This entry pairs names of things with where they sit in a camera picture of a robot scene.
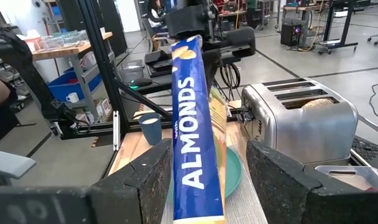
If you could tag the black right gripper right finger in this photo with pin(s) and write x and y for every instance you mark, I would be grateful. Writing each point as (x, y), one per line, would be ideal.
(279, 186)

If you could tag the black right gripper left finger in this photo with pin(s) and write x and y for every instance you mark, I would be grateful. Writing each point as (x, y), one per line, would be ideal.
(145, 193)

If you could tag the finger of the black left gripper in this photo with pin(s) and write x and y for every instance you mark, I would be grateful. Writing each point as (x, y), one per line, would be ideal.
(184, 21)
(242, 38)

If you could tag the honey bunches cereal box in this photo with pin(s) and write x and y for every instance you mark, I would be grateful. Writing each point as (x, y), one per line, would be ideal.
(192, 124)

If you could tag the bagel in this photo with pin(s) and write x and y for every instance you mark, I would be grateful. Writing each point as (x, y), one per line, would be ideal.
(318, 103)

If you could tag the grey woven placemat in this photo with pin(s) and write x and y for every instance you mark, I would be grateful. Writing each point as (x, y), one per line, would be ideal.
(246, 207)

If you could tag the teal plate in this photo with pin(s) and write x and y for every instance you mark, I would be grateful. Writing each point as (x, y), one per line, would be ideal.
(233, 171)

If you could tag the black computer tower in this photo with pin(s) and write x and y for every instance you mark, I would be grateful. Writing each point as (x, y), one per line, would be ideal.
(293, 32)

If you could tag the stainless steel four-slot toaster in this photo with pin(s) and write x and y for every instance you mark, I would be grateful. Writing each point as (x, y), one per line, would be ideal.
(301, 133)

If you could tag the clear plastic bin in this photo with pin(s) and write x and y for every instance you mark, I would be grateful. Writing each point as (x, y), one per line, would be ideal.
(131, 71)

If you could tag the black computer mouse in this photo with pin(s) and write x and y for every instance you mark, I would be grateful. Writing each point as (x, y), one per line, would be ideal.
(140, 82)

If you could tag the black desk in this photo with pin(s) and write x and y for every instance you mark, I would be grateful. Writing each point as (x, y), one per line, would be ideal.
(339, 28)

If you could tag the white mug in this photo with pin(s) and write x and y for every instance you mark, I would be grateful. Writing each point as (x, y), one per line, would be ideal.
(73, 97)

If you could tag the wooden shelf table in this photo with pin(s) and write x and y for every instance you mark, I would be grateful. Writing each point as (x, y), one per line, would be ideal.
(67, 51)

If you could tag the blue plastic bin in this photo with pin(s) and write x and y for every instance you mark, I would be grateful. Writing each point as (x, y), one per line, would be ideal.
(63, 87)

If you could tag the grey chair seat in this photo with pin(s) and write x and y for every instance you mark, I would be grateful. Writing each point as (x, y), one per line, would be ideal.
(10, 165)

